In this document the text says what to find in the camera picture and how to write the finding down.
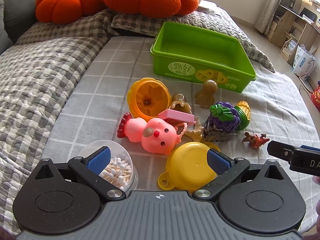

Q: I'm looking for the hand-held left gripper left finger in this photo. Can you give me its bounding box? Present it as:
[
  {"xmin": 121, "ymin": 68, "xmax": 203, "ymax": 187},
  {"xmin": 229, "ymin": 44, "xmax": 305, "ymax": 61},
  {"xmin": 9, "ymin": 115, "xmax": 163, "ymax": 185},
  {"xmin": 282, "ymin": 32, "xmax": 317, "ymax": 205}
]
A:
[{"xmin": 34, "ymin": 146, "xmax": 127, "ymax": 202}]

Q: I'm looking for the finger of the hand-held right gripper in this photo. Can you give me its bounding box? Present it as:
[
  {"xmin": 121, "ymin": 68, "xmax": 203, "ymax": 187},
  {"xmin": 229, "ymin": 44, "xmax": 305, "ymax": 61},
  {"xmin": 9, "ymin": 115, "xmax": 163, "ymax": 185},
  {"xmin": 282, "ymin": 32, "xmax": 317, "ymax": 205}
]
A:
[
  {"xmin": 299, "ymin": 144, "xmax": 320, "ymax": 153},
  {"xmin": 267, "ymin": 141, "xmax": 297, "ymax": 166}
]

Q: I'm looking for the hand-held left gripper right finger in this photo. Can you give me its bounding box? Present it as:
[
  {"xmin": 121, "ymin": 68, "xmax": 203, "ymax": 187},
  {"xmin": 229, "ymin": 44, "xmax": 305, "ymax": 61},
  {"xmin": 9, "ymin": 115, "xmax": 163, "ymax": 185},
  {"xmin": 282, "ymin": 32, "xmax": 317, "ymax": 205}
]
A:
[{"xmin": 192, "ymin": 148, "xmax": 286, "ymax": 202}]

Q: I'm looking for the clear cotton swab jar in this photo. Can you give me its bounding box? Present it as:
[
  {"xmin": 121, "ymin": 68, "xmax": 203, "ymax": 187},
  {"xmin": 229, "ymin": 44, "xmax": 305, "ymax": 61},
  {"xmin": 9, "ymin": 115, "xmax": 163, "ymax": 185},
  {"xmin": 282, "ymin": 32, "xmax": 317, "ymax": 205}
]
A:
[{"xmin": 78, "ymin": 140, "xmax": 139, "ymax": 197}]

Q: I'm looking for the small brown animal figure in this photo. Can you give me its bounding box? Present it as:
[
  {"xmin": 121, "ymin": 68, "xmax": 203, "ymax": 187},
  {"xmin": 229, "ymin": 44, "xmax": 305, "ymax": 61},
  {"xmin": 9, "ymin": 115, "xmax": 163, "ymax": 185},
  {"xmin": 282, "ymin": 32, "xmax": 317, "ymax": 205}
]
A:
[{"xmin": 242, "ymin": 132, "xmax": 270, "ymax": 148}]

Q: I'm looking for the clear hair claw clip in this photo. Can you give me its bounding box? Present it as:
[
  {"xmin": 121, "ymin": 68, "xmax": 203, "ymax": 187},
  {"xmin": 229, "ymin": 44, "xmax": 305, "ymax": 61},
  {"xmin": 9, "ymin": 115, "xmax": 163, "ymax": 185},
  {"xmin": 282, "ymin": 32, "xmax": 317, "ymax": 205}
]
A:
[{"xmin": 202, "ymin": 120, "xmax": 239, "ymax": 143}]

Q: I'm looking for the yellow toy bowl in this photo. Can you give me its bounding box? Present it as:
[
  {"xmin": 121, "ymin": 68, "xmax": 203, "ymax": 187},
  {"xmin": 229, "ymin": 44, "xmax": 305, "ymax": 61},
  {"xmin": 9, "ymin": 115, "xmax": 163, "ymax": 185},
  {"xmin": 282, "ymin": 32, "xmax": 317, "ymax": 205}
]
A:
[{"xmin": 157, "ymin": 142, "xmax": 222, "ymax": 191}]

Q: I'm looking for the tan starfish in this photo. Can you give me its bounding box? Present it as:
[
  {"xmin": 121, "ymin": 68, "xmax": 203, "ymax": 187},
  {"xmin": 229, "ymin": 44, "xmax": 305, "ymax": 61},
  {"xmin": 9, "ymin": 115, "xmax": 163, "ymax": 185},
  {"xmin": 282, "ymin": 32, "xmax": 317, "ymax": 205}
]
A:
[{"xmin": 184, "ymin": 116, "xmax": 204, "ymax": 143}]

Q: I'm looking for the purple grape toy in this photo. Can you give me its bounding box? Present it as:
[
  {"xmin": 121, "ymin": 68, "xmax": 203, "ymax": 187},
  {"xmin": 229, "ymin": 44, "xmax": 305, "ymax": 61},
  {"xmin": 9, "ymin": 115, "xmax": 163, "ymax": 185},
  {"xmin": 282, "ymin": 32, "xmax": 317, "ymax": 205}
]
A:
[{"xmin": 209, "ymin": 101, "xmax": 241, "ymax": 132}]

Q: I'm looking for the yellow corn toy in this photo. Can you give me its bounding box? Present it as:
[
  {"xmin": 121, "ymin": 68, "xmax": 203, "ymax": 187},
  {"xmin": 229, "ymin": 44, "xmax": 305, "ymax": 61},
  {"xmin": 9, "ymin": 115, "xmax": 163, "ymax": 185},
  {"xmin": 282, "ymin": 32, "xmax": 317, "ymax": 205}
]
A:
[{"xmin": 235, "ymin": 101, "xmax": 252, "ymax": 131}]

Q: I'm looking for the pink rubber chicken toy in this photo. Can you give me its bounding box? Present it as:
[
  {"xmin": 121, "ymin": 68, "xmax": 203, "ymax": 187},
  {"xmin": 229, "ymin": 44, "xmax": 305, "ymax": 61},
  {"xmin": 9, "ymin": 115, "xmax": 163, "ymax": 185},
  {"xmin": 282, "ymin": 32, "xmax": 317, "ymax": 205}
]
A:
[{"xmin": 117, "ymin": 112, "xmax": 181, "ymax": 155}]

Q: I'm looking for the pink toy box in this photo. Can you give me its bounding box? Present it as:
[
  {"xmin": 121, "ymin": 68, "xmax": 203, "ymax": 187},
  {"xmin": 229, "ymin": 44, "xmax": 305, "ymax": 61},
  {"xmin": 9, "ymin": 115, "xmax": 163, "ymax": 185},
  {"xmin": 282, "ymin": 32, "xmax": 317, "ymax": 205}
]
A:
[{"xmin": 158, "ymin": 109, "xmax": 195, "ymax": 126}]

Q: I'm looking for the brown rubber octopus toy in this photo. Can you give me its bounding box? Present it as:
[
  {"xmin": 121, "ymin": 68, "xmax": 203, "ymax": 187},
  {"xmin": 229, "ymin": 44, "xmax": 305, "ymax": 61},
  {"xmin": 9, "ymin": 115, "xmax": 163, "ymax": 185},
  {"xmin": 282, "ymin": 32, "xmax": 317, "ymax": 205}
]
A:
[
  {"xmin": 171, "ymin": 93, "xmax": 193, "ymax": 117},
  {"xmin": 194, "ymin": 79, "xmax": 218, "ymax": 108}
]

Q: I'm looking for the orange pumpkin mold toy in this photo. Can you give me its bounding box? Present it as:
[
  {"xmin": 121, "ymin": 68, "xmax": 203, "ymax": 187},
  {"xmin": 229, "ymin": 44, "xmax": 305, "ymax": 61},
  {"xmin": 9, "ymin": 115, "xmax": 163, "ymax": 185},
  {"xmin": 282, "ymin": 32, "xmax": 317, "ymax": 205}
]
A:
[{"xmin": 127, "ymin": 78, "xmax": 172, "ymax": 118}]

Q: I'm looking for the green plastic box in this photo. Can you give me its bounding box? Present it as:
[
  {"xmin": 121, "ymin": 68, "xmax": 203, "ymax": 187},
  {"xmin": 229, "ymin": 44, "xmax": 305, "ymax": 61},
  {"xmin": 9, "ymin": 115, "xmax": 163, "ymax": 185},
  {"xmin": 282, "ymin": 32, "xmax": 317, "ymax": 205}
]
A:
[{"xmin": 150, "ymin": 21, "xmax": 257, "ymax": 93}]

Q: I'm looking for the grey grid bed sheet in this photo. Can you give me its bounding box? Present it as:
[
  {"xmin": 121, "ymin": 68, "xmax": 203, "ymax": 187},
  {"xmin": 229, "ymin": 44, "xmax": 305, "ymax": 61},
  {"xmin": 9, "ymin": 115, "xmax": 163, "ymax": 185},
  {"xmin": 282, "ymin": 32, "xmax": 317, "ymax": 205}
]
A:
[{"xmin": 41, "ymin": 36, "xmax": 318, "ymax": 233}]

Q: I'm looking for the white paper bag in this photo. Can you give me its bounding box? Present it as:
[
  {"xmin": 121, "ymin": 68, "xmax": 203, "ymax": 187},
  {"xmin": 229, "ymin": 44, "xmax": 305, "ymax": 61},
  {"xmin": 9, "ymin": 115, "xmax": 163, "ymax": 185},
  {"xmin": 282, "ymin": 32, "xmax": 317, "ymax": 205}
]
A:
[{"xmin": 292, "ymin": 44, "xmax": 316, "ymax": 81}]

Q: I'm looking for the grey checked quilt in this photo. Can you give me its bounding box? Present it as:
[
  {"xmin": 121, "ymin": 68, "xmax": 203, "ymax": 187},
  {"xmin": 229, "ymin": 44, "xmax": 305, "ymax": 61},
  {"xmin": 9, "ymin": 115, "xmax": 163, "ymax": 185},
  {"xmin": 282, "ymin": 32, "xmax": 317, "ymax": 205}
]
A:
[{"xmin": 0, "ymin": 36, "xmax": 110, "ymax": 230}]

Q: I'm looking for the wooden desk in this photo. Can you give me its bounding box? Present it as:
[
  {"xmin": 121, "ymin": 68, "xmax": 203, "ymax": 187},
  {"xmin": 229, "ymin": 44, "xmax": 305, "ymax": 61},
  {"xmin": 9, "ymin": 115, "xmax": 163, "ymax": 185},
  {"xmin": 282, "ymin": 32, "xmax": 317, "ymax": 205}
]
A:
[{"xmin": 265, "ymin": 0, "xmax": 320, "ymax": 64}]

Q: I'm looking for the grey checked pillow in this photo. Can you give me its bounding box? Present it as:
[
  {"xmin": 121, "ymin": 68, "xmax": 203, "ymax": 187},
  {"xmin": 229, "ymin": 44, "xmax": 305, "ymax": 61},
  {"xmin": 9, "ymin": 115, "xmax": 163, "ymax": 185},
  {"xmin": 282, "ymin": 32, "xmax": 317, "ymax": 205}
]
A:
[
  {"xmin": 111, "ymin": 6, "xmax": 275, "ymax": 73},
  {"xmin": 15, "ymin": 9, "xmax": 120, "ymax": 47}
]

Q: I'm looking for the grey curtain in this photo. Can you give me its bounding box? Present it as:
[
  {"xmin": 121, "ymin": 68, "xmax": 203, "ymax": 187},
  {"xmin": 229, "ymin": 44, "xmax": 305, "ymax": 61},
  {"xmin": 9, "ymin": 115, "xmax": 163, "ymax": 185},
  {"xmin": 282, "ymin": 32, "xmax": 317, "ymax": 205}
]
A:
[{"xmin": 255, "ymin": 0, "xmax": 300, "ymax": 34}]

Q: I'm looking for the grey sofa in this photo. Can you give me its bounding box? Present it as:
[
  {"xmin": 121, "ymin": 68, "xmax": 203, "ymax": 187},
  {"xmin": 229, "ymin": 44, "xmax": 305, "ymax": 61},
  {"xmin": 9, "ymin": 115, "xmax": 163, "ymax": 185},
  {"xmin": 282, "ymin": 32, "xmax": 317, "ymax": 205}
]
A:
[{"xmin": 0, "ymin": 0, "xmax": 58, "ymax": 53}]

